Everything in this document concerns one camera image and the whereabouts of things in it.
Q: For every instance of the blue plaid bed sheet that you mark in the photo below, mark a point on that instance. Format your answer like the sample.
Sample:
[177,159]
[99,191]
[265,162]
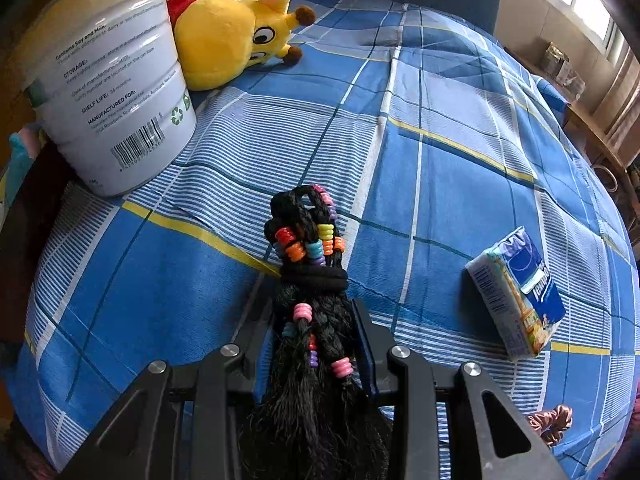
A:
[425,160]

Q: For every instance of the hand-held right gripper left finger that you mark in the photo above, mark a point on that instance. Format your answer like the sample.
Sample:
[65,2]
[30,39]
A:
[250,342]

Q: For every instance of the brown satin scrunchie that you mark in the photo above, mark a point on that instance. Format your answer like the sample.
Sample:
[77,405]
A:
[552,425]

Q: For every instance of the blue tissue pack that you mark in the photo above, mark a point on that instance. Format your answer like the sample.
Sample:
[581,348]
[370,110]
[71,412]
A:
[520,300]

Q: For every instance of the teal pink cloth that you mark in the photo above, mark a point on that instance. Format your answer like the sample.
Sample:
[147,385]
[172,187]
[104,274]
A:
[25,147]

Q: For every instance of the black braided hairpiece with beads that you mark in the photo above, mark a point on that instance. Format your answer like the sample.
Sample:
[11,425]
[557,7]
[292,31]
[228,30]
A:
[310,310]

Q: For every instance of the wooden desk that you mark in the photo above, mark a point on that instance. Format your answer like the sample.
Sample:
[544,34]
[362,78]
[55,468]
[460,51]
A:
[595,130]

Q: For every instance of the white tin can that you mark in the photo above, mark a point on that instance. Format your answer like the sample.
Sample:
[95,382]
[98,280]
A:
[110,85]

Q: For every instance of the beige curtain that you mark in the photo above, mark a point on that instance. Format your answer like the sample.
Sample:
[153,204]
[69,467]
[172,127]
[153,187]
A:
[620,105]

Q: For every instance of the clear packets on desk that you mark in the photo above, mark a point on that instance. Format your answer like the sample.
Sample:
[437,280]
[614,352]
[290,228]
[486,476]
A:
[562,67]

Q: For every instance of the white chair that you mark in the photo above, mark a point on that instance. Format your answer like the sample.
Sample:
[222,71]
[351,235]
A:
[607,177]

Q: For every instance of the blue plaid pillow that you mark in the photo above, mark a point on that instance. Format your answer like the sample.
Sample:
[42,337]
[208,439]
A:
[550,95]

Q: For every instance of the yellow Pooh plush toy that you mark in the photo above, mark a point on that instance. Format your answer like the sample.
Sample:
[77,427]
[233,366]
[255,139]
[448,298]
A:
[220,35]

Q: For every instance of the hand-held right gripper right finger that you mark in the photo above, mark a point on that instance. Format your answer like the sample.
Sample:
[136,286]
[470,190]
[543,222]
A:
[369,355]

